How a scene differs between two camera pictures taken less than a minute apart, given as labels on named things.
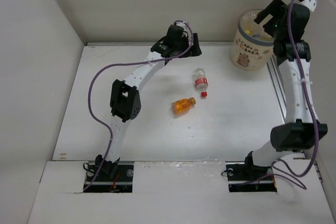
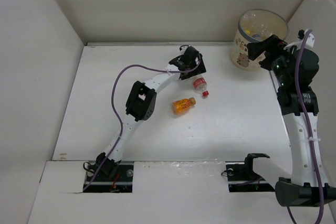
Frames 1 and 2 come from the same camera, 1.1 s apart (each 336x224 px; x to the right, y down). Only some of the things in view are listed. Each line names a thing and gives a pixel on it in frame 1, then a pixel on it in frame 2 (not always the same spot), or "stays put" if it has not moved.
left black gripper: [195, 50] -> [200, 71]
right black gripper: [276, 7] -> [269, 45]
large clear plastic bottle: [250, 27] stays put
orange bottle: [182, 105] stays put
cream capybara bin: [252, 48] stays put
